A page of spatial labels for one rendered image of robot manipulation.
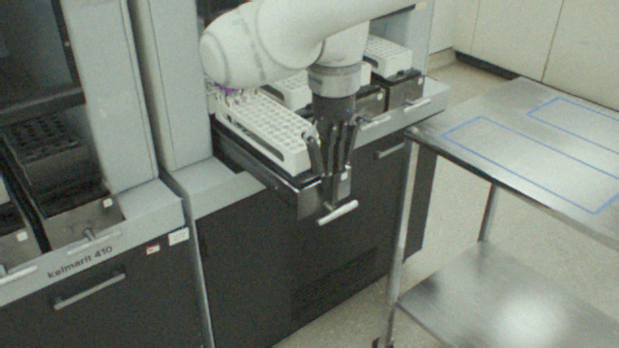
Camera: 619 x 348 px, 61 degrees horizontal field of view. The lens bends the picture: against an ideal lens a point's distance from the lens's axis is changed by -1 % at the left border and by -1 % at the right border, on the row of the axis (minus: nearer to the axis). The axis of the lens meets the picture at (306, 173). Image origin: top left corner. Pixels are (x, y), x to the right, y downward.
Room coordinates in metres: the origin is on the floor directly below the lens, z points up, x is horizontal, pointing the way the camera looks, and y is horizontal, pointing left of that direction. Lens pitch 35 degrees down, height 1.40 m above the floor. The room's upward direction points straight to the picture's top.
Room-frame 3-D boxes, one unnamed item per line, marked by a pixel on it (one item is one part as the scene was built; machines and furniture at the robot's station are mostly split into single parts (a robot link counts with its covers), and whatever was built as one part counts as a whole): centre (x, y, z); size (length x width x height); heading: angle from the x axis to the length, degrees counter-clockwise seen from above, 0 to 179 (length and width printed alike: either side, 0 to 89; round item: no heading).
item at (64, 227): (1.00, 0.61, 0.78); 0.73 x 0.14 x 0.09; 38
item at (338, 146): (0.83, -0.06, 0.89); 0.04 x 0.01 x 0.11; 38
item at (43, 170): (0.81, 0.46, 0.85); 0.12 x 0.02 x 0.06; 129
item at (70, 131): (0.87, 0.50, 0.85); 0.12 x 0.02 x 0.06; 129
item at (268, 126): (0.98, 0.08, 0.83); 0.30 x 0.10 x 0.06; 38
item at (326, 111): (0.82, -0.05, 0.96); 0.08 x 0.07 x 0.09; 128
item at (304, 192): (1.08, 0.16, 0.78); 0.73 x 0.14 x 0.09; 38
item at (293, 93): (1.23, 0.09, 0.83); 0.30 x 0.10 x 0.06; 38
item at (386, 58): (1.42, -0.15, 0.83); 0.30 x 0.10 x 0.06; 38
